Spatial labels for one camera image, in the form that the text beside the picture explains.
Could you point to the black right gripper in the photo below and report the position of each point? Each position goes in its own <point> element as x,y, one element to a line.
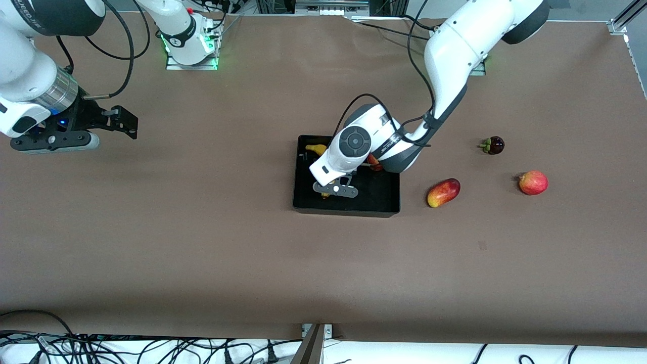
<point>84,116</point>

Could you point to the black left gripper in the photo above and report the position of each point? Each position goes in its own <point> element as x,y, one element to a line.
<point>343,180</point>

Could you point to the small red yellow apple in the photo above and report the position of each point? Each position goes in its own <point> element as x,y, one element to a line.
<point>374,163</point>

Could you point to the black plastic box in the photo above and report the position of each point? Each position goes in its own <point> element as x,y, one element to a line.
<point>379,197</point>

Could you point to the yellow banana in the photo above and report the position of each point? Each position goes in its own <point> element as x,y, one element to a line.
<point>317,149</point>

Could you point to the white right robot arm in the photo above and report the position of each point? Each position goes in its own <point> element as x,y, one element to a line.
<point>25,65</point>

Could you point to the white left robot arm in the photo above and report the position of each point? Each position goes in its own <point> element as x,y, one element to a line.
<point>455,50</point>

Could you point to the large red apple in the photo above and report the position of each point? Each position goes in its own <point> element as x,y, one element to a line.
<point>534,183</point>

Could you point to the red yellow mango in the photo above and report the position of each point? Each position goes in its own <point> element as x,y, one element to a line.
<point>443,193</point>

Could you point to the table cover sheet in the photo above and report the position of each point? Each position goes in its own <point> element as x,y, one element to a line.
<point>323,278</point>

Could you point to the dark purple mangosteen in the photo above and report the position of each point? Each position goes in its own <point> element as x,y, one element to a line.
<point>494,145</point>

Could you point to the metal clamp bracket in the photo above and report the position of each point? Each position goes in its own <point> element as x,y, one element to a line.
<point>327,330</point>

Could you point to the metal frame rail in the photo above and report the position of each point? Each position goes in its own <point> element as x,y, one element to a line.
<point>331,10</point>

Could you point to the dark grey post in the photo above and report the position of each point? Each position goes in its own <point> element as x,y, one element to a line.
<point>309,349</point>

